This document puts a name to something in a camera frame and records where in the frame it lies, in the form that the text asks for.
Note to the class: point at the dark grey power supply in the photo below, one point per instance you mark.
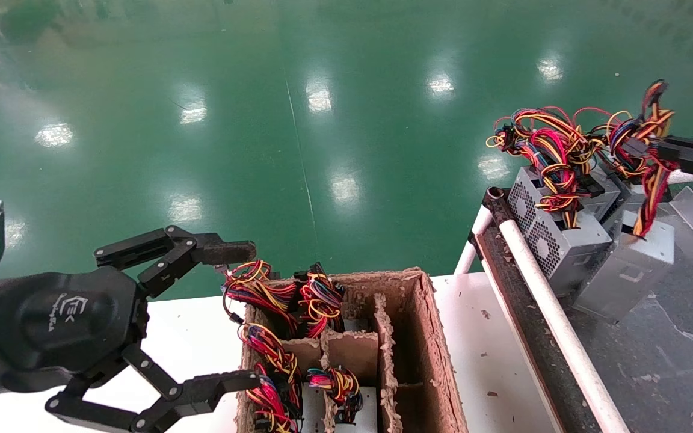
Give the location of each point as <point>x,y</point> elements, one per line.
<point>608,195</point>

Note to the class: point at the mesh-sided grey power supply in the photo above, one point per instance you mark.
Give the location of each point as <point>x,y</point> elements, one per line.
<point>554,240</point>

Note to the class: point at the light grey power supply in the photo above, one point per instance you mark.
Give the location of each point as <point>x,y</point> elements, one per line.
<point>623,270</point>

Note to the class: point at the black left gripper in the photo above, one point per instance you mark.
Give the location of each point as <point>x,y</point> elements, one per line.
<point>58,325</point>

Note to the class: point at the brown cardboard divider box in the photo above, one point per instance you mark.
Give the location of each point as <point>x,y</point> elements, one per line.
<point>431,349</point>

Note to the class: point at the short white rail pipe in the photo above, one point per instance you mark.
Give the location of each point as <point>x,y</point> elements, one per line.
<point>473,240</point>

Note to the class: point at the dark flow rack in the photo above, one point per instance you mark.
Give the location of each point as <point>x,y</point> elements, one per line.
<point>671,361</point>

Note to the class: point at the long white rail pipe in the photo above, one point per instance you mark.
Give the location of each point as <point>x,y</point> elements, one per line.
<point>563,328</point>

